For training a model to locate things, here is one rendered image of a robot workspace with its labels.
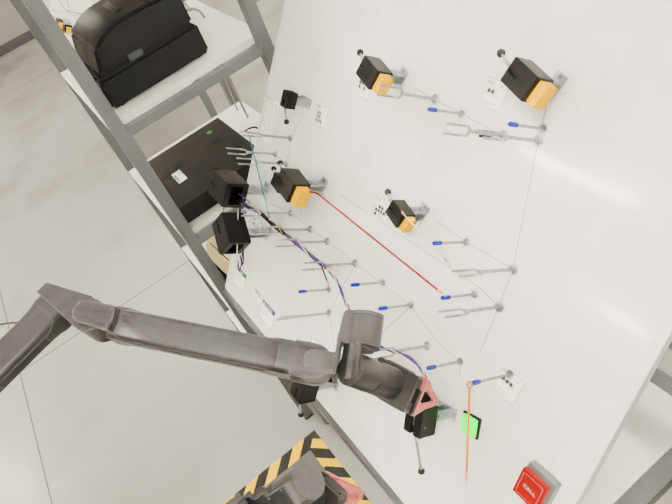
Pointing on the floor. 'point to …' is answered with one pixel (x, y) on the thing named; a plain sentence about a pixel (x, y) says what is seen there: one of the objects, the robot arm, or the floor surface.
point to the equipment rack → (149, 183)
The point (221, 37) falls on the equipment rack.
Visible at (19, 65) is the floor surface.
